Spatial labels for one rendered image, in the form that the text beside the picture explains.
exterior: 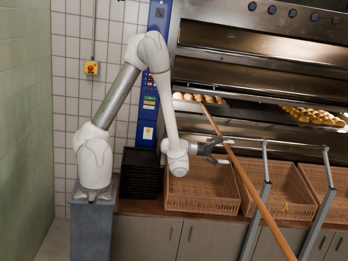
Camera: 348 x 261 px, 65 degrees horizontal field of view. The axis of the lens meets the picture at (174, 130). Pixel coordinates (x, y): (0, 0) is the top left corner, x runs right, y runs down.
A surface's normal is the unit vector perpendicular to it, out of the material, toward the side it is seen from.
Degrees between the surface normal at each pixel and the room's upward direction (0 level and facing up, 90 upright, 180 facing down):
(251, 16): 90
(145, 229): 90
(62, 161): 90
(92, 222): 90
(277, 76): 70
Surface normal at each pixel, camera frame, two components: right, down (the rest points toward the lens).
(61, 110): 0.07, 0.38
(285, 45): 0.11, 0.04
